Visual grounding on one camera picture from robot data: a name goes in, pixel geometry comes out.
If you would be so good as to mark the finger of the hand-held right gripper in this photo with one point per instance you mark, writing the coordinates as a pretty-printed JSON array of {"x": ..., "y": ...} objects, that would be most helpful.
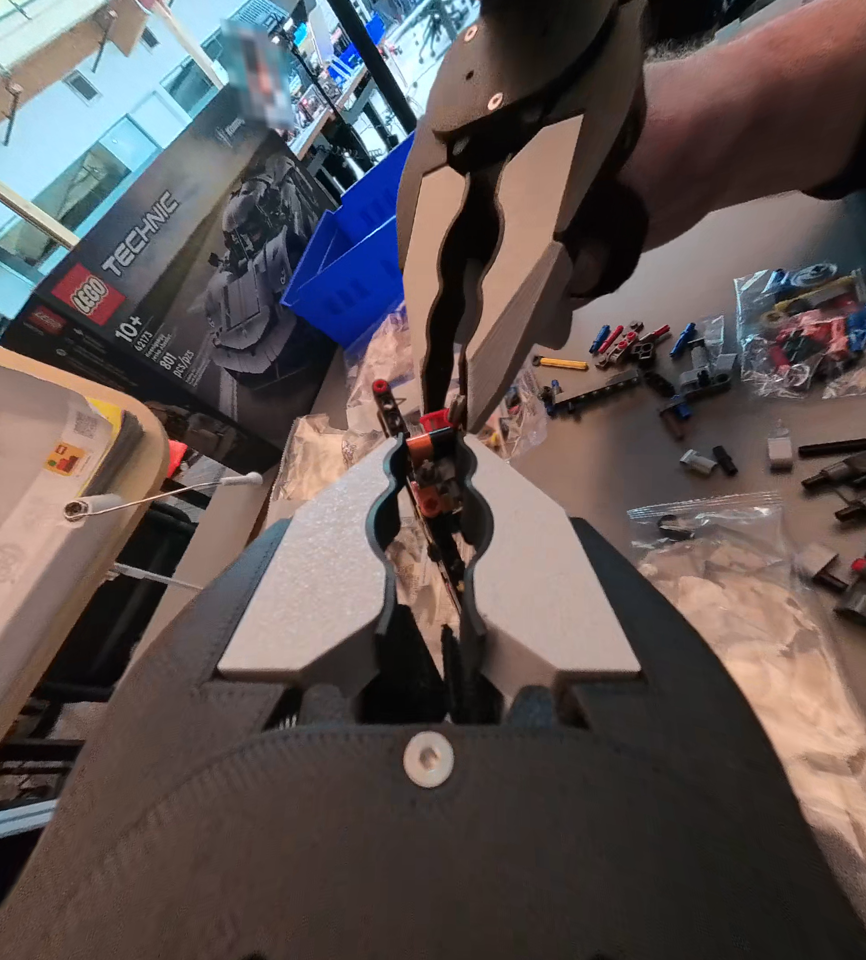
[
  {"x": 425, "y": 247},
  {"x": 538, "y": 195}
]

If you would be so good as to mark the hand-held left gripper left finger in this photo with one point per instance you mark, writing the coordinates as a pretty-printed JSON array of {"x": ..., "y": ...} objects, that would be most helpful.
[{"x": 313, "y": 592}]

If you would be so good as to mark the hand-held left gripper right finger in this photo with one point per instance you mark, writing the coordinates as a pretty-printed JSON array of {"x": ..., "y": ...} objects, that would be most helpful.
[{"x": 545, "y": 592}]

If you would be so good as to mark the multicolour lego assembly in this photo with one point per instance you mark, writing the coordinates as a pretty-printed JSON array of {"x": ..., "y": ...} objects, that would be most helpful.
[{"x": 433, "y": 465}]

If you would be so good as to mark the dark grey lego beam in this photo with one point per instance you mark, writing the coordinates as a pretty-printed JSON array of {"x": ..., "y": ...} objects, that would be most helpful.
[{"x": 598, "y": 392}]

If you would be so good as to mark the small clear bag of lego parts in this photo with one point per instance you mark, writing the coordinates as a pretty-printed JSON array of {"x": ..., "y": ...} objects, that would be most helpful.
[{"x": 807, "y": 330}]

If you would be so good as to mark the scattered loose lego pieces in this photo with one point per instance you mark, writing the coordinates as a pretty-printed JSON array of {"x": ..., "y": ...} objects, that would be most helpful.
[{"x": 852, "y": 469}]

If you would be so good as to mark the person's right hand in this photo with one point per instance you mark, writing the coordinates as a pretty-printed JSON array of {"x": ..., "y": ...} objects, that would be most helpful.
[{"x": 702, "y": 135}]

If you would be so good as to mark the blue plastic bin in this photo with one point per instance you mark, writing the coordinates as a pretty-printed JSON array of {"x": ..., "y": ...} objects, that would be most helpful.
[{"x": 350, "y": 247}]

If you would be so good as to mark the flat empty clear bag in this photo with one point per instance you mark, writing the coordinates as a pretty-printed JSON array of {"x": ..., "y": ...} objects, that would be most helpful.
[{"x": 740, "y": 600}]

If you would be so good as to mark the black box with grey figure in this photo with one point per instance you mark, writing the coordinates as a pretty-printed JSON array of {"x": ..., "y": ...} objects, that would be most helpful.
[{"x": 178, "y": 247}]

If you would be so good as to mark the open instruction booklet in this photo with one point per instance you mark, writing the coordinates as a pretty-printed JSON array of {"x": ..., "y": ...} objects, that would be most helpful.
[{"x": 20, "y": 480}]

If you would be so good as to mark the black window frame post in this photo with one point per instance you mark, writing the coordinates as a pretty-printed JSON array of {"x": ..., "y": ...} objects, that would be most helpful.
[{"x": 373, "y": 60}]

